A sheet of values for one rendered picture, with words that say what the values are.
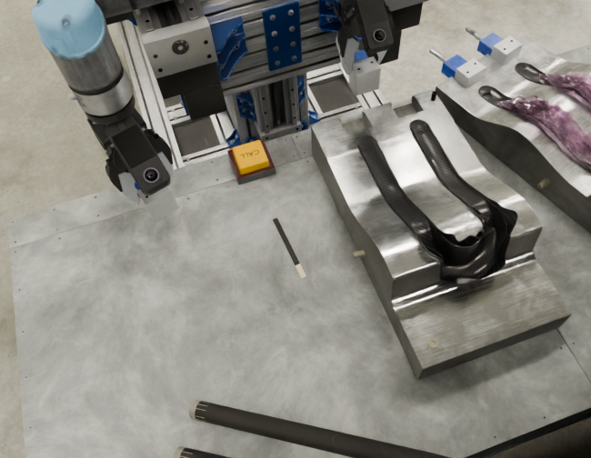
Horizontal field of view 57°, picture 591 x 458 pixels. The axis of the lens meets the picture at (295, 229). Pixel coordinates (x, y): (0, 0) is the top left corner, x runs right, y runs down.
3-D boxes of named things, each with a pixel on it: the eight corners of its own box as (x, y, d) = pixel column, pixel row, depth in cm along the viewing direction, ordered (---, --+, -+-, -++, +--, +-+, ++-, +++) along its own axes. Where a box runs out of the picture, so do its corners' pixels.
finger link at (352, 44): (339, 57, 109) (351, 16, 101) (350, 77, 106) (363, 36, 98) (325, 59, 108) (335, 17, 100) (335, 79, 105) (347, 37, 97)
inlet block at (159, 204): (122, 174, 101) (112, 155, 96) (146, 161, 102) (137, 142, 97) (154, 223, 95) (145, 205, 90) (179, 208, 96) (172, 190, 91)
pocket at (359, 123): (337, 130, 110) (337, 117, 107) (362, 123, 111) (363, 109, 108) (345, 146, 108) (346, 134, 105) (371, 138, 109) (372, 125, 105)
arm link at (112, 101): (134, 78, 72) (76, 106, 70) (144, 104, 76) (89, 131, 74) (109, 47, 75) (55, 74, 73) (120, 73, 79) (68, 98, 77)
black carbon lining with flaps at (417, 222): (351, 145, 106) (353, 112, 98) (426, 123, 108) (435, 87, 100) (432, 302, 88) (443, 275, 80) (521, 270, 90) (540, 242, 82)
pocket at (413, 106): (387, 114, 112) (388, 102, 108) (411, 107, 112) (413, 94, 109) (396, 131, 109) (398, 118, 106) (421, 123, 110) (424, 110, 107)
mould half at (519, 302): (312, 154, 114) (310, 109, 102) (425, 119, 117) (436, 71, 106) (417, 380, 89) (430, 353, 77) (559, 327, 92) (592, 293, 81)
